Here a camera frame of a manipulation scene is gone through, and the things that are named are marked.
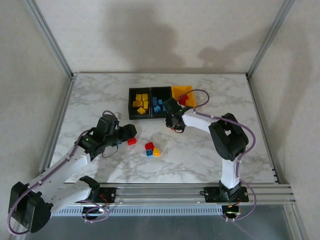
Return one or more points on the small lit circuit board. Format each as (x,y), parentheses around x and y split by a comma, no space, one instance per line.
(233,213)
(100,210)

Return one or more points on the aluminium frame post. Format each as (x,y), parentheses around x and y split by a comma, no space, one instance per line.
(270,37)
(50,37)
(296,222)

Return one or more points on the yellow plastic bin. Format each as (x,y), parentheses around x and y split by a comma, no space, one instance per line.
(191,101)

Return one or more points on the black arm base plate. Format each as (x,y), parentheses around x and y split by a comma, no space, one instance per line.
(110,193)
(211,193)

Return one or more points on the yellow lego brick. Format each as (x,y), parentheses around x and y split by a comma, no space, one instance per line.
(137,103)
(138,97)
(145,96)
(156,152)
(141,110)
(145,104)

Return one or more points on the aluminium table edge strip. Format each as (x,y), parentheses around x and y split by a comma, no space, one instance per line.
(160,73)

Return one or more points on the black plastic bin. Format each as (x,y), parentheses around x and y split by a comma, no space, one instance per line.
(132,112)
(162,92)

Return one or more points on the wide aluminium mounting rail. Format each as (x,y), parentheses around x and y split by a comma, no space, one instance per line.
(160,195)

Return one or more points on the grey lower panel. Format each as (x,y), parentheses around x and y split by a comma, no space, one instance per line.
(160,228)

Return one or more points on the small blue lego brick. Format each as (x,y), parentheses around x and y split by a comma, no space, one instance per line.
(164,108)
(149,153)

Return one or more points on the aluminium table side rail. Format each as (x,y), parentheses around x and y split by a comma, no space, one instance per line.
(58,125)
(256,107)

